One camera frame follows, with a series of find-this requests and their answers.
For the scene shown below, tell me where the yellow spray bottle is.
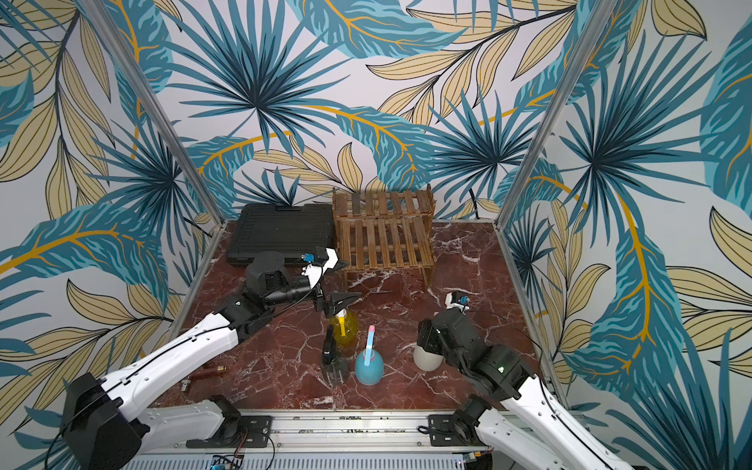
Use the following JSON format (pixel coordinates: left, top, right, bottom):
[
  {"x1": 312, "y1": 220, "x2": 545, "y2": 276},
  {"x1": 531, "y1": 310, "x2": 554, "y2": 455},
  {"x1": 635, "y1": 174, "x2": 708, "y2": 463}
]
[{"x1": 329, "y1": 309, "x2": 360, "y2": 351}]

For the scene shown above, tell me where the wooden two-tier shelf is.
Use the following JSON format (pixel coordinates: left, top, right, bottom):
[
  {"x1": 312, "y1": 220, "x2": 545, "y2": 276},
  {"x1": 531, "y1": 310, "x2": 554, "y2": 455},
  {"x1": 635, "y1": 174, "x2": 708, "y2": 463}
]
[{"x1": 332, "y1": 187, "x2": 436, "y2": 287}]

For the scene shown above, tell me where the black clear spray bottle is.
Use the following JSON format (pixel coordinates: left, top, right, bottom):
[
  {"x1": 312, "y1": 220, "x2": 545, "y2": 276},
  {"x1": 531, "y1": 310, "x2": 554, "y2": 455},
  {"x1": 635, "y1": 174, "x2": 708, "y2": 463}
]
[{"x1": 321, "y1": 325, "x2": 350, "y2": 387}]

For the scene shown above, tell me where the white pink spray bottle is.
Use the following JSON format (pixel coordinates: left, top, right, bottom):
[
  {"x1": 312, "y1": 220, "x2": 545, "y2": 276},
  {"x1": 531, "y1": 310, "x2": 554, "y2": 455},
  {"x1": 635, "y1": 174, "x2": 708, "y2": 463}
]
[{"x1": 413, "y1": 345, "x2": 444, "y2": 372}]

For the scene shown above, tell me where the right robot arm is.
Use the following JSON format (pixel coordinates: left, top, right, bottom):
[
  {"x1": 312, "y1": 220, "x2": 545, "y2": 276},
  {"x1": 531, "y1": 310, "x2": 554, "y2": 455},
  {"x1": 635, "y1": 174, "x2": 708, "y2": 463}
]
[{"x1": 416, "y1": 305, "x2": 632, "y2": 469}]

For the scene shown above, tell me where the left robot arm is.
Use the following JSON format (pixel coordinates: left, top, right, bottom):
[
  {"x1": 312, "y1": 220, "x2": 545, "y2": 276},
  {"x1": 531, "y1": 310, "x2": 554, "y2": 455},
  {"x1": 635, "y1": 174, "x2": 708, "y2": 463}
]
[{"x1": 59, "y1": 247, "x2": 358, "y2": 469}]

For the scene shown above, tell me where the black plastic tool case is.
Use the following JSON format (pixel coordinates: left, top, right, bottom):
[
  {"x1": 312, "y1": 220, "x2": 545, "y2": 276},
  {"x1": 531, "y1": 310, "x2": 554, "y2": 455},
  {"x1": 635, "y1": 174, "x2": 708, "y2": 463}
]
[{"x1": 226, "y1": 203, "x2": 335, "y2": 268}]

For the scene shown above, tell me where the teal round spray bottle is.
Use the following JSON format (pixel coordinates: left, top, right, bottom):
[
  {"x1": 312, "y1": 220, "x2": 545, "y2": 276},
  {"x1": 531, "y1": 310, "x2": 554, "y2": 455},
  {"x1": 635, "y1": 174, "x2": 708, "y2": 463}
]
[{"x1": 356, "y1": 325, "x2": 385, "y2": 386}]

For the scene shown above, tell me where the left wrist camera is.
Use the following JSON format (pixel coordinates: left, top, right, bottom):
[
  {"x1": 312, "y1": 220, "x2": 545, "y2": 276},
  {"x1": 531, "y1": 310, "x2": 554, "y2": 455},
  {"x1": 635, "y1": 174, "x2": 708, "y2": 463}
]
[{"x1": 301, "y1": 247, "x2": 339, "y2": 286}]

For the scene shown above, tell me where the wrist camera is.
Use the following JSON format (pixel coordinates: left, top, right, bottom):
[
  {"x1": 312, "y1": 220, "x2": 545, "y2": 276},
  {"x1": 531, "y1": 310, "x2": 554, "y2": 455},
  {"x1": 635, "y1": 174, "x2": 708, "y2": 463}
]
[
  {"x1": 445, "y1": 291, "x2": 469, "y2": 313},
  {"x1": 301, "y1": 247, "x2": 339, "y2": 286}
]

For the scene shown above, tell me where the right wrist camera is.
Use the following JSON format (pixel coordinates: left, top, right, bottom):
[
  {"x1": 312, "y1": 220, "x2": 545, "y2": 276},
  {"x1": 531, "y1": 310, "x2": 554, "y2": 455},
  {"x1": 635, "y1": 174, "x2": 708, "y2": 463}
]
[{"x1": 445, "y1": 291, "x2": 469, "y2": 313}]

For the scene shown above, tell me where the brass brown hose nozzle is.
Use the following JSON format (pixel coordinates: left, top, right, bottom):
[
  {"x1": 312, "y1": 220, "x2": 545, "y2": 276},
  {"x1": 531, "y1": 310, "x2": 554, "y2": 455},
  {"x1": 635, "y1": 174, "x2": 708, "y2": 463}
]
[{"x1": 180, "y1": 365, "x2": 228, "y2": 393}]

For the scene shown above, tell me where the aluminium front rail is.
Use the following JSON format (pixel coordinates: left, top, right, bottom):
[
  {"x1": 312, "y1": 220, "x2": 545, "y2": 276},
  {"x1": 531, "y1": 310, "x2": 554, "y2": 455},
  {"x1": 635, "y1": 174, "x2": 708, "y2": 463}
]
[{"x1": 155, "y1": 411, "x2": 482, "y2": 452}]

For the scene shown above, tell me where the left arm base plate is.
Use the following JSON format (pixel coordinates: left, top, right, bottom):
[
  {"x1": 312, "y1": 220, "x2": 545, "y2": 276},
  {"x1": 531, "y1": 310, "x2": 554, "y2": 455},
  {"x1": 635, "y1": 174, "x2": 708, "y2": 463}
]
[{"x1": 186, "y1": 415, "x2": 273, "y2": 450}]

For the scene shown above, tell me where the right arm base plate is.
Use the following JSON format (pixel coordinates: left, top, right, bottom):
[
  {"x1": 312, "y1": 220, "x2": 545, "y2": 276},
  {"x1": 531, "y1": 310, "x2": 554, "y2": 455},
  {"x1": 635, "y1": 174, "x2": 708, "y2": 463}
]
[{"x1": 426, "y1": 414, "x2": 485, "y2": 448}]

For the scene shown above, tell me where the left corner aluminium post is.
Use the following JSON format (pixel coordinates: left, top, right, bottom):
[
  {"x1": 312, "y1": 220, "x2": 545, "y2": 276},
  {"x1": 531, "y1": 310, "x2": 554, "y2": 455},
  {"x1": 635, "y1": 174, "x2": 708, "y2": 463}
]
[{"x1": 80, "y1": 0, "x2": 226, "y2": 226}]

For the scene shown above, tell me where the corner aluminium post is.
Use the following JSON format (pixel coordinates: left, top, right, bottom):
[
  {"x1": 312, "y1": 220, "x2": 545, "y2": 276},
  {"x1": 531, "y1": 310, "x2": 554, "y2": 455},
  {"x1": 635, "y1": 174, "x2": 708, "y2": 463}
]
[
  {"x1": 495, "y1": 1, "x2": 617, "y2": 233},
  {"x1": 80, "y1": 0, "x2": 226, "y2": 226}
]

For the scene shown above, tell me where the right corner aluminium post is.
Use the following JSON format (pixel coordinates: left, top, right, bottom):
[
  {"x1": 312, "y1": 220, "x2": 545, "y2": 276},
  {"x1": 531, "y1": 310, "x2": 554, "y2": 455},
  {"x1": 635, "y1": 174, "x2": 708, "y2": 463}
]
[{"x1": 495, "y1": 1, "x2": 617, "y2": 233}]

